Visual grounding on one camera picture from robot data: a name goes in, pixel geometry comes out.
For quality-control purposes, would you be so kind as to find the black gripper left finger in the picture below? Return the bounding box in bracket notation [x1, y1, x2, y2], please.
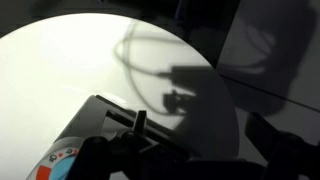
[65, 109, 201, 180]

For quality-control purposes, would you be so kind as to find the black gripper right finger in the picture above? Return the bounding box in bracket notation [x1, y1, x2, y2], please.
[244, 111, 320, 180]

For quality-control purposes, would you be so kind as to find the grey toy stove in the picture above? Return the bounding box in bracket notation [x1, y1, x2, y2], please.
[26, 94, 198, 180]

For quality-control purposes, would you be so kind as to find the round colourful stove dial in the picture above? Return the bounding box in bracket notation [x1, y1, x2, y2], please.
[26, 136, 84, 180]

